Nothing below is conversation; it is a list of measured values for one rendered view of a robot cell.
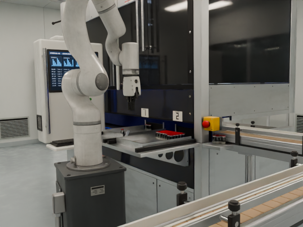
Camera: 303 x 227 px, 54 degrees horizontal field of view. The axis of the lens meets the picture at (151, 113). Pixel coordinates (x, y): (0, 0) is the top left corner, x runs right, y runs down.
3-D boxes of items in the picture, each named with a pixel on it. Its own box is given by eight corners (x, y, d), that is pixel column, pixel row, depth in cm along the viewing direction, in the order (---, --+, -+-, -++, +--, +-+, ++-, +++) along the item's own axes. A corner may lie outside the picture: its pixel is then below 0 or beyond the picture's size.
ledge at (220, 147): (218, 143, 173) (218, 140, 173) (237, 147, 163) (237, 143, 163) (202, 147, 165) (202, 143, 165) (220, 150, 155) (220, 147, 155)
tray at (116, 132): (144, 129, 223) (143, 124, 223) (166, 133, 202) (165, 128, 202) (103, 134, 203) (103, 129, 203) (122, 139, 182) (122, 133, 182)
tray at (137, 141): (162, 136, 191) (162, 131, 190) (191, 142, 170) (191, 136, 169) (116, 143, 170) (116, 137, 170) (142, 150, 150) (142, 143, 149)
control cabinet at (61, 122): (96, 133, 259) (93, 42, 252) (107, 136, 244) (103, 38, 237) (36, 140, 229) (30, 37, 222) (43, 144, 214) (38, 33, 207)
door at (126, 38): (115, 85, 240) (112, 11, 235) (149, 84, 203) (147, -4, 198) (114, 85, 240) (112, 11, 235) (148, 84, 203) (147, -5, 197)
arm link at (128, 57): (117, 69, 150) (131, 68, 144) (117, 43, 149) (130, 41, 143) (129, 70, 156) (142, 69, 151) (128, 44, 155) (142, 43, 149)
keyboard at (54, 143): (100, 137, 236) (100, 134, 235) (109, 139, 224) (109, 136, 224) (49, 144, 212) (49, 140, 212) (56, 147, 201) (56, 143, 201)
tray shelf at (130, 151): (140, 131, 227) (140, 129, 227) (208, 144, 171) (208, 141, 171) (80, 138, 199) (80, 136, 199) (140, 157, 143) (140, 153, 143)
